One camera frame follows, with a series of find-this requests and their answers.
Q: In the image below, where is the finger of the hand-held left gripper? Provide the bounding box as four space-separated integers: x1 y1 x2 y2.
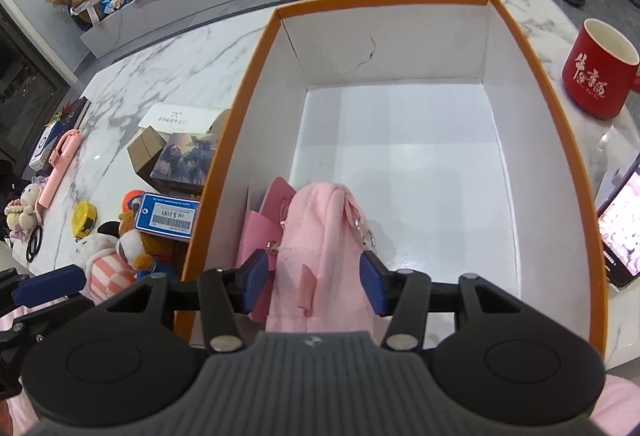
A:
0 265 87 335

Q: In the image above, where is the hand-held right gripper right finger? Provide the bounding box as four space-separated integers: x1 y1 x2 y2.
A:
359 250 526 352

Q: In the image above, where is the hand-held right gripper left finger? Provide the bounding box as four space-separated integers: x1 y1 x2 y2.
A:
107 248 271 353

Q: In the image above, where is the pink fabric backpack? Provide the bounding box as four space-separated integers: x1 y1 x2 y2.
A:
265 182 381 334

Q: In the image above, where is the brown and orange plush toy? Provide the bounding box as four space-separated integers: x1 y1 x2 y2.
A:
117 211 178 283

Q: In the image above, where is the blue barcode tag card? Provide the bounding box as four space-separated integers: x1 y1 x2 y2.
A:
135 192 202 243

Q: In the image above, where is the orange crocheted toy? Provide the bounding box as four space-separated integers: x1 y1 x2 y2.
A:
120 188 147 217

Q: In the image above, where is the dark picture-printed box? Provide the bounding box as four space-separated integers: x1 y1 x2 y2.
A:
150 132 220 195

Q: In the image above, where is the orange cardboard box white inside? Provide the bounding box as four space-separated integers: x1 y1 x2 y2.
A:
175 0 608 362

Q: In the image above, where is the small brown cardboard box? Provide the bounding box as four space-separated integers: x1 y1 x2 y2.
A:
126 126 173 193

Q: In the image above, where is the pink felt pouch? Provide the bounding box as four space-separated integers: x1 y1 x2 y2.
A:
235 177 301 323

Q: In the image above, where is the white pink-striped plush toy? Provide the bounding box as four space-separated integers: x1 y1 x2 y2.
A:
75 221 136 304

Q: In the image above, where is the yellow tape measure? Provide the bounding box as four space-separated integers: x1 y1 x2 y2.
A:
71 201 98 243

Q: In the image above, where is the small cream bunny plush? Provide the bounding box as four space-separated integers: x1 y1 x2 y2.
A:
4 183 43 244

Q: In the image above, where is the pink selfie stick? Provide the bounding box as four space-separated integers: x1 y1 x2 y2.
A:
37 129 83 209

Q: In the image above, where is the white and blue box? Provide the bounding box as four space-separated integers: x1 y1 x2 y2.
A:
27 123 66 171

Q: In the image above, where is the dark book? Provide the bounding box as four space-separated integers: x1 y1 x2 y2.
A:
50 96 93 131

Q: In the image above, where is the white envelope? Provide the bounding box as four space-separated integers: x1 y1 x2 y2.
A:
136 104 233 137

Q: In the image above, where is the dark glass cabinet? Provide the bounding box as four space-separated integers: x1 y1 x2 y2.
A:
0 0 71 177

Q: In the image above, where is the black smartphone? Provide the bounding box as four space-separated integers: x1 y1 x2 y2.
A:
595 166 640 289

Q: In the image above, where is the pink clothing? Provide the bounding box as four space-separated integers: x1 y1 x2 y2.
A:
0 306 640 436

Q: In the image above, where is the red paper cup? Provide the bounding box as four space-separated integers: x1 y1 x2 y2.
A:
561 18 640 121

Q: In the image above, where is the black hair tie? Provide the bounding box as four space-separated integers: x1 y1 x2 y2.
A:
25 223 46 263

